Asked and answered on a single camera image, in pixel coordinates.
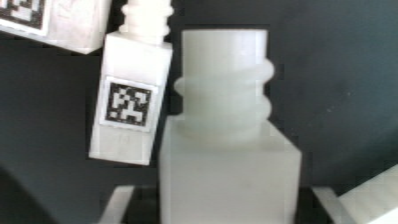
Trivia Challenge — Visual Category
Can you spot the white leg with tag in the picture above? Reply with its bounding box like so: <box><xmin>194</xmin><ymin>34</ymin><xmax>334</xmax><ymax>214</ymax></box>
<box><xmin>160</xmin><ymin>29</ymin><xmax>302</xmax><ymax>224</ymax></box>

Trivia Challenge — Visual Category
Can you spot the white leg centre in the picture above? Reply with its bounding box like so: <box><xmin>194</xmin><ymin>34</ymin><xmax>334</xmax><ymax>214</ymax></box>
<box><xmin>89</xmin><ymin>0</ymin><xmax>175</xmax><ymax>165</ymax></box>

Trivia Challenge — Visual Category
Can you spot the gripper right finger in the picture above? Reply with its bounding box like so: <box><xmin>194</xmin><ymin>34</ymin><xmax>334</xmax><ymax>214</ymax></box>
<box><xmin>311</xmin><ymin>187</ymin><xmax>356</xmax><ymax>224</ymax></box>

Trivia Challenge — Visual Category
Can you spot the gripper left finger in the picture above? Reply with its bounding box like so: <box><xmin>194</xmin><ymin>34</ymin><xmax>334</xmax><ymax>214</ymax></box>
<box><xmin>98</xmin><ymin>185</ymin><xmax>135</xmax><ymax>224</ymax></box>

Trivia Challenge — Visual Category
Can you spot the white leg rear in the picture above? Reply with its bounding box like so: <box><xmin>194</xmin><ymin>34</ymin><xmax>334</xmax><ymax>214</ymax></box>
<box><xmin>0</xmin><ymin>0</ymin><xmax>112</xmax><ymax>54</ymax></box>

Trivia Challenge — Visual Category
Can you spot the white U-shaped fence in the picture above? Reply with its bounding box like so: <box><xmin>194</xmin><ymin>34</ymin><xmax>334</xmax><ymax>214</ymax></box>
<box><xmin>340</xmin><ymin>165</ymin><xmax>398</xmax><ymax>224</ymax></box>

